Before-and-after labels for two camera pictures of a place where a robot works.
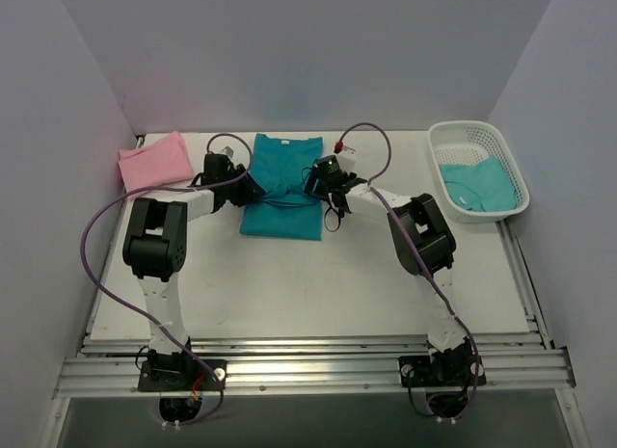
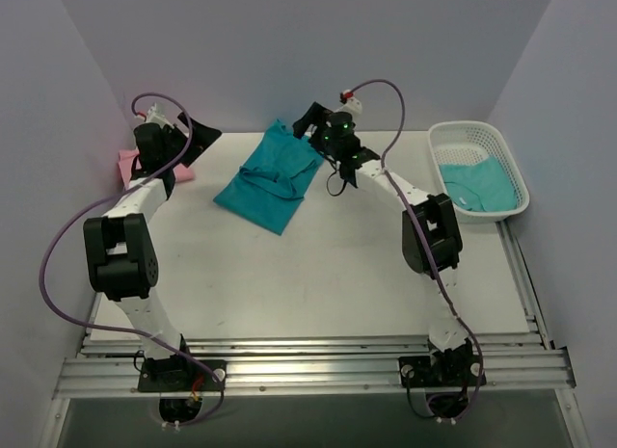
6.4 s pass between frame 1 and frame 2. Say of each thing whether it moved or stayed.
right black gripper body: moved
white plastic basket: stayed
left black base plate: stayed
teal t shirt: moved
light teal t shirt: stayed
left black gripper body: moved
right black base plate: stayed
